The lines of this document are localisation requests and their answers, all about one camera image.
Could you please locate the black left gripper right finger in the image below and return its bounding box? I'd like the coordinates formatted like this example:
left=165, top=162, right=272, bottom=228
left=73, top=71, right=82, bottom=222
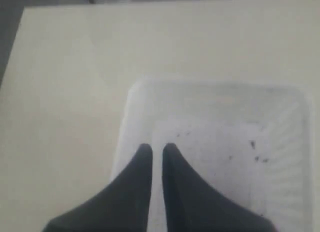
left=162, top=143, right=275, bottom=231

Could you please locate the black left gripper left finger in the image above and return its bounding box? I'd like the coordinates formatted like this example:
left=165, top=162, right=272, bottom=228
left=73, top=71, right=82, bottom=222
left=44, top=143, right=153, bottom=231

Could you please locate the white perforated plastic basket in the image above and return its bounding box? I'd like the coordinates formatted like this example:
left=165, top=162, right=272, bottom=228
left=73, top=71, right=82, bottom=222
left=111, top=79, right=315, bottom=231

